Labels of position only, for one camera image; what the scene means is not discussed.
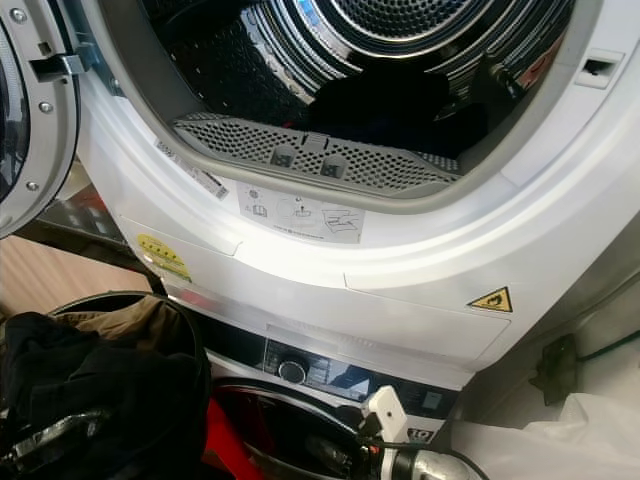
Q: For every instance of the round glass dryer door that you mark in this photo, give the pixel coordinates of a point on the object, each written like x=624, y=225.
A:
x=55, y=150

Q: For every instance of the steel dryer drum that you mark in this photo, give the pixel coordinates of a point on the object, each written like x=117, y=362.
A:
x=510, y=50

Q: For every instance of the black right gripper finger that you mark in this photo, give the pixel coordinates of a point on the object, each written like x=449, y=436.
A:
x=332, y=456

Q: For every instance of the ten year warranty sticker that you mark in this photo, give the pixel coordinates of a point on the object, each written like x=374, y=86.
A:
x=420, y=436

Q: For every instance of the black garment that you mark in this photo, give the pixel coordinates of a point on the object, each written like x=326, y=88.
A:
x=120, y=390

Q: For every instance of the white barcode sticker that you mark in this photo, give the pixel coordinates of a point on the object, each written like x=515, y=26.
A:
x=192, y=168

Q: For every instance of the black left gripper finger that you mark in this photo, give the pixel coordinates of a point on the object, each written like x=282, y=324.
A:
x=60, y=440

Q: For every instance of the black washer control knob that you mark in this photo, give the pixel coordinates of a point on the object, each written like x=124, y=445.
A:
x=292, y=372

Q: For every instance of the brown garment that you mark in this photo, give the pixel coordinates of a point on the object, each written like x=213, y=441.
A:
x=140, y=318

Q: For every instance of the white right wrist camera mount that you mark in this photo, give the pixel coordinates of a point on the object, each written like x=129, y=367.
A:
x=384, y=408

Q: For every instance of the dark glossy shelf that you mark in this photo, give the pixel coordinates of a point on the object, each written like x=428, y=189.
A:
x=95, y=235

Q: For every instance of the white pictogram instruction sticker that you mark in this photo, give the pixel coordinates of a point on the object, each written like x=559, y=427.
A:
x=300, y=212

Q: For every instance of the yellow energy label sticker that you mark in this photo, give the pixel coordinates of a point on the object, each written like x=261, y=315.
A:
x=163, y=258

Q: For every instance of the black door latch hook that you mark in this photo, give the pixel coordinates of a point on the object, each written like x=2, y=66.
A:
x=55, y=67

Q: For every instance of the dark clothes pile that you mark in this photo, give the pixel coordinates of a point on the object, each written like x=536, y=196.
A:
x=380, y=108

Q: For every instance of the dark wall bracket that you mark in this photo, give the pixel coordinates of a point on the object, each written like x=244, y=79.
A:
x=557, y=370

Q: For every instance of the light wooden panel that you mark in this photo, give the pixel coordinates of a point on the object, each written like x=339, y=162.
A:
x=50, y=275

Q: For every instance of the black round laundry basket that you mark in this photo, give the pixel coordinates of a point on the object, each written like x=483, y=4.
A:
x=203, y=350

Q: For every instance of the white tumble dryer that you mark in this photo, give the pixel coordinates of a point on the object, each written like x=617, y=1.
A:
x=410, y=270

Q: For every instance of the yellow triangle warning sticker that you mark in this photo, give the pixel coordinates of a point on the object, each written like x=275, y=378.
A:
x=491, y=301

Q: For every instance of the white front-load washing machine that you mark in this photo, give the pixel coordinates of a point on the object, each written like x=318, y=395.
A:
x=350, y=382

